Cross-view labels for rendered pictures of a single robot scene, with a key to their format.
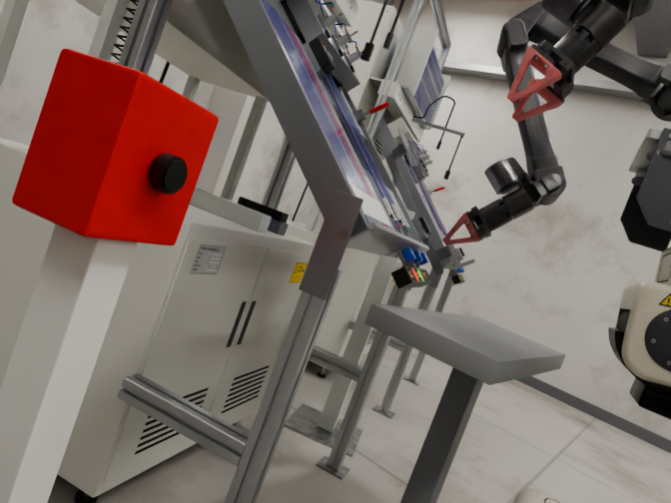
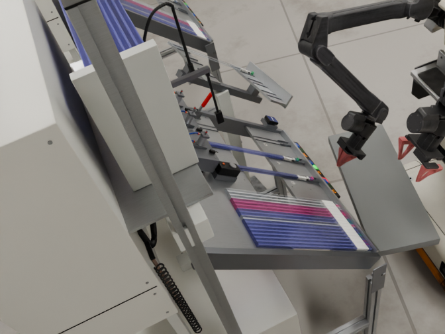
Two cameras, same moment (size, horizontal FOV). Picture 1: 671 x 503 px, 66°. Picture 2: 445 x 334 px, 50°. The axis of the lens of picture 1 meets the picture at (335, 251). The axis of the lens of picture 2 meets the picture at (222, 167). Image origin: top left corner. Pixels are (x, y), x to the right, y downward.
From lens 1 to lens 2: 1.65 m
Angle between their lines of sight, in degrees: 51
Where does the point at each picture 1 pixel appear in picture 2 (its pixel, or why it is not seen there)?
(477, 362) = (432, 242)
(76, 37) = not seen: outside the picture
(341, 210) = (379, 271)
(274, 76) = (308, 263)
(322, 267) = (378, 284)
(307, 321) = (378, 294)
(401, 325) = (393, 250)
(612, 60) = (377, 18)
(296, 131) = (332, 264)
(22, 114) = not seen: outside the picture
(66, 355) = not seen: outside the picture
